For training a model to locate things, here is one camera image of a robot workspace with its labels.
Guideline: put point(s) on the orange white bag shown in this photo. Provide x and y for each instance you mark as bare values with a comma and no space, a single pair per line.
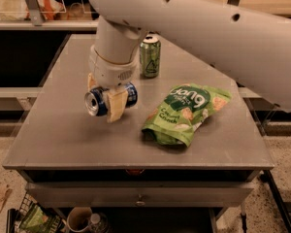
22,9

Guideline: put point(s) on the green snack bag in basket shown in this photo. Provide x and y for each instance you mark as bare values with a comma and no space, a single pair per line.
35,219

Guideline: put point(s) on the blue pepsi can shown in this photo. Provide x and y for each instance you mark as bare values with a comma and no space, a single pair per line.
97,106

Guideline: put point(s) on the green soda can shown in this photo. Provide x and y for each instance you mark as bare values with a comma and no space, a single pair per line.
150,49

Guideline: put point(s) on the grey table drawer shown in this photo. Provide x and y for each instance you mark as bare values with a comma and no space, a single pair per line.
139,194

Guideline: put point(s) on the green chip bag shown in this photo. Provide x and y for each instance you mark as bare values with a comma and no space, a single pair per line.
183,111

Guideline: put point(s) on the black wire basket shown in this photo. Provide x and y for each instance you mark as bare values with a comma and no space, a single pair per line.
13,215

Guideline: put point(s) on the brown paper cup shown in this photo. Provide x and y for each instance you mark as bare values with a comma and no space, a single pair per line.
77,220

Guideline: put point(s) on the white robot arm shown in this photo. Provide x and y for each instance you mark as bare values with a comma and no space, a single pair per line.
252,48

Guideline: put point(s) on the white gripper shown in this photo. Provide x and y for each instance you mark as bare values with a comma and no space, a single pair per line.
111,73

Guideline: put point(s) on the clear plastic bottle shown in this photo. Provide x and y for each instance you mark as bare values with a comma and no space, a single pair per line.
98,223

